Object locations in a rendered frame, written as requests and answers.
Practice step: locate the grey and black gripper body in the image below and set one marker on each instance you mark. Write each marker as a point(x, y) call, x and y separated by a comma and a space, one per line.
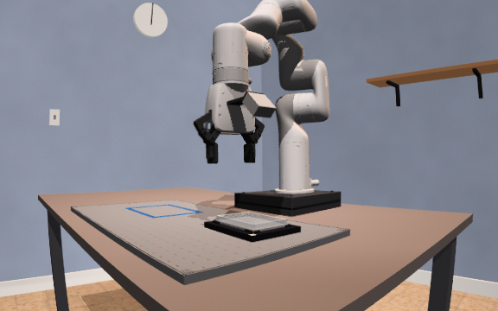
point(231, 119)

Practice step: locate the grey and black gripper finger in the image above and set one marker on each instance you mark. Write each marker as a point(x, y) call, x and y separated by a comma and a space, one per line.
point(251, 139)
point(208, 139)

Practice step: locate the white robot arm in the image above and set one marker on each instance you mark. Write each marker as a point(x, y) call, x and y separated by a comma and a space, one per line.
point(237, 47)

